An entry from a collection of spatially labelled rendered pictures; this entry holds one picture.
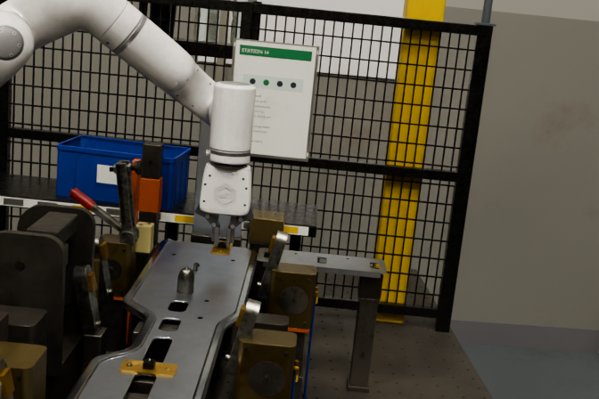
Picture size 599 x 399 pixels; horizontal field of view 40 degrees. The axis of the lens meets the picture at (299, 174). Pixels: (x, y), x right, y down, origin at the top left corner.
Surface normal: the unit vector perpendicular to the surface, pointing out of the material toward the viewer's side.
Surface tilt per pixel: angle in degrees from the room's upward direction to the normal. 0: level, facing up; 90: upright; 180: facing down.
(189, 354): 0
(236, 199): 90
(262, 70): 90
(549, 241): 90
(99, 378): 0
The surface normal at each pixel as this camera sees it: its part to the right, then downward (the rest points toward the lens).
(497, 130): 0.06, 0.22
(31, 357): 0.10, -0.97
